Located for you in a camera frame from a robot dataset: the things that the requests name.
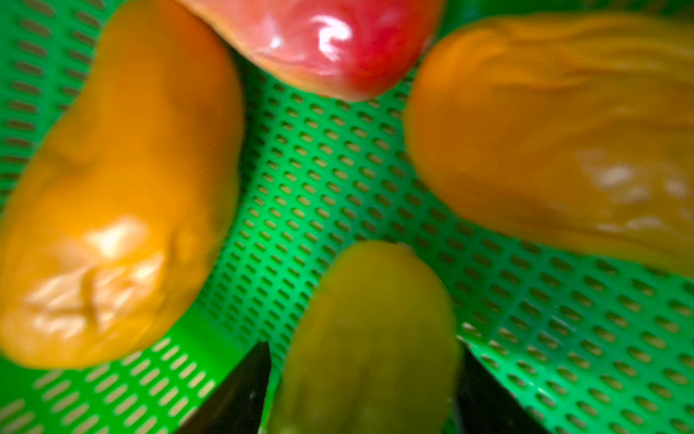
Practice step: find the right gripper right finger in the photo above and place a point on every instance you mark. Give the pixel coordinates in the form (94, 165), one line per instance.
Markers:
(483, 405)

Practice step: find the yellow green mango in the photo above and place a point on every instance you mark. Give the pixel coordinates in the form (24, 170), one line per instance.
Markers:
(375, 352)

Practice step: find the red yellow mango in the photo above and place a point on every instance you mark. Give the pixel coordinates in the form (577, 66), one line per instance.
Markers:
(344, 49)

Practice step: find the green plastic basket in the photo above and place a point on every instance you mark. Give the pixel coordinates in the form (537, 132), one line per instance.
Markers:
(586, 344)

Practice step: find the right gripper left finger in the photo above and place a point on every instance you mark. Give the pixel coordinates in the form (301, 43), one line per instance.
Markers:
(237, 404)

